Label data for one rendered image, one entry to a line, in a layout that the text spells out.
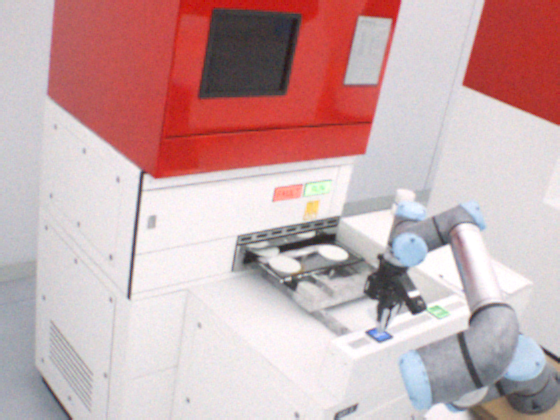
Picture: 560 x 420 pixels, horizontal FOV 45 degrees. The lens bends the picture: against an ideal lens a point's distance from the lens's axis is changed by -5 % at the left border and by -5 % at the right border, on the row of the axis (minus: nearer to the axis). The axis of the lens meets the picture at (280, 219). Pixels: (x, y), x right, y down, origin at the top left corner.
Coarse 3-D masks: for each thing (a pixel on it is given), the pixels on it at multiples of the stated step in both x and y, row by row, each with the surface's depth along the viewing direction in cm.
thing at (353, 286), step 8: (368, 272) 233; (336, 280) 224; (344, 280) 225; (352, 280) 226; (360, 280) 227; (344, 288) 220; (352, 288) 221; (360, 288) 222; (296, 296) 212; (328, 296) 214; (344, 296) 217; (352, 296) 220; (304, 304) 210; (312, 304) 208; (320, 304) 210; (328, 304) 213
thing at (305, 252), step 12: (312, 240) 242; (324, 240) 244; (252, 252) 226; (288, 252) 231; (300, 252) 233; (312, 252) 234; (348, 252) 239; (264, 264) 220; (300, 264) 225; (312, 264) 226; (324, 264) 228; (336, 264) 230; (288, 276) 217
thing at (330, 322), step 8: (272, 280) 225; (280, 288) 223; (288, 288) 220; (288, 296) 220; (312, 312) 213; (320, 312) 210; (320, 320) 211; (328, 320) 208; (336, 320) 208; (328, 328) 208; (336, 328) 206; (344, 328) 204
